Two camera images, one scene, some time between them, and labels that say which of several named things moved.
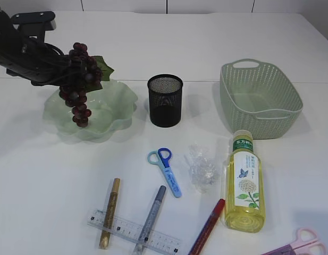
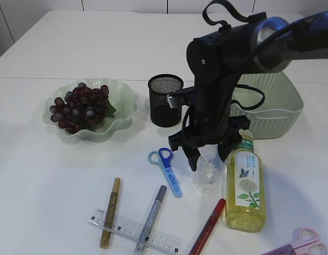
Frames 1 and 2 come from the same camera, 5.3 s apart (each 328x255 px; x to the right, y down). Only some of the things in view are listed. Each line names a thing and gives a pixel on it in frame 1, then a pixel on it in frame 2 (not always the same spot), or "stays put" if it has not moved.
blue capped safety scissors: (162, 157) stays put
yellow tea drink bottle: (245, 194) stays put
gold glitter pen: (105, 237) stays put
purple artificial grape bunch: (87, 73) -> (83, 109)
